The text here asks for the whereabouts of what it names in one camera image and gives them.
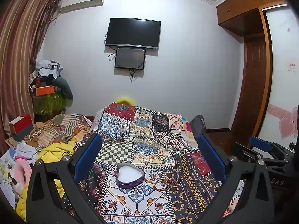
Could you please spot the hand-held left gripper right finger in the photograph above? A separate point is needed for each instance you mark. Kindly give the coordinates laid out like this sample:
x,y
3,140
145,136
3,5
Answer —
x,y
211,154

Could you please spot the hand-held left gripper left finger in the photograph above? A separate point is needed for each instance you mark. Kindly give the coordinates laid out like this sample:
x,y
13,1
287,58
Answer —
x,y
90,154

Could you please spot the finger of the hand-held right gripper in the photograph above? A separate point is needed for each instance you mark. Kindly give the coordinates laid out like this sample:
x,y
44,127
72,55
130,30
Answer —
x,y
247,152
259,144

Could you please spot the purple heart-shaped tin box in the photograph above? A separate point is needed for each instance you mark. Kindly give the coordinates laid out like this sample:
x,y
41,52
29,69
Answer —
x,y
129,175

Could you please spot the pink heart stickers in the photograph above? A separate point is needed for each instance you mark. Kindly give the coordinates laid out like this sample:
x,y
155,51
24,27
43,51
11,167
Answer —
x,y
287,126

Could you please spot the yellow blanket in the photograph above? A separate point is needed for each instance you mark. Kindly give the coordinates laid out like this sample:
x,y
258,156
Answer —
x,y
56,148

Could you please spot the striped orange blanket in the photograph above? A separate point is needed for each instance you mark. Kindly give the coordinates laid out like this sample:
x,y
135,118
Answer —
x,y
58,128

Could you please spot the brown wooden door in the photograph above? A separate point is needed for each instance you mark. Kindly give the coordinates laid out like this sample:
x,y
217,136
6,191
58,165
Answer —
x,y
252,84

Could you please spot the white sliding wardrobe door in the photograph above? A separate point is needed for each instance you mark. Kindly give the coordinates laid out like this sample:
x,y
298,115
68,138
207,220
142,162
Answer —
x,y
282,86

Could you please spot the yellow round object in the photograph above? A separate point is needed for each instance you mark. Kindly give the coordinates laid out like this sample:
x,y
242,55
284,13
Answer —
x,y
125,100

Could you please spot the colourful patchwork blanket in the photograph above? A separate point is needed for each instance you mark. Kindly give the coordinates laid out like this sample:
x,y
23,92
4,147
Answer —
x,y
149,130

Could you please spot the pink cloth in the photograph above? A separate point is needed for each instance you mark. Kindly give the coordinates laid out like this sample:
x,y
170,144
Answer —
x,y
22,170

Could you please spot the dark green jacket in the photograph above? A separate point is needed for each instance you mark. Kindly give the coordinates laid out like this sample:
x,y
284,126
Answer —
x,y
64,88

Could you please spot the red white box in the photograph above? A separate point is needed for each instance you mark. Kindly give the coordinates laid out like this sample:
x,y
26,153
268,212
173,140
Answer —
x,y
22,122

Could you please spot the orange box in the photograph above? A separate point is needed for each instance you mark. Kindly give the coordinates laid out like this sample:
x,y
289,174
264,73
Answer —
x,y
43,90

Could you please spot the white cartoon print cloth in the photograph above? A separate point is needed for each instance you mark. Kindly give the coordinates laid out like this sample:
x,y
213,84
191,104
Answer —
x,y
9,165

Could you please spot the white red paper notice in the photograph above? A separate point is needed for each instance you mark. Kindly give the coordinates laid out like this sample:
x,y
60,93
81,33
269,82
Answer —
x,y
290,66

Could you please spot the pile of grey white clothes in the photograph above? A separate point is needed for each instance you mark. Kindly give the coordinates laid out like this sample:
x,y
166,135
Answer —
x,y
48,68

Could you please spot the striped brown curtain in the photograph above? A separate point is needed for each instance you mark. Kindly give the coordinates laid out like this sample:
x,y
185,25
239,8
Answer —
x,y
18,51

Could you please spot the wooden overhead cabinet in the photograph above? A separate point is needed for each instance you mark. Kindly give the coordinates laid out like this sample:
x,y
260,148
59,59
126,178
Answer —
x,y
240,11

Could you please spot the white air conditioner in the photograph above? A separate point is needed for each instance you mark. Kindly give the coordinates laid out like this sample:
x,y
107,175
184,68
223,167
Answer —
x,y
81,1

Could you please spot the small black wall monitor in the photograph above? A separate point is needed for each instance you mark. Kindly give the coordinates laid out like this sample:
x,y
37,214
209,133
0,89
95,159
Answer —
x,y
129,58

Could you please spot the wall-mounted black television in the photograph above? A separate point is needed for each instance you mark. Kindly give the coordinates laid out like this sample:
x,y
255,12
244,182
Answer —
x,y
133,32

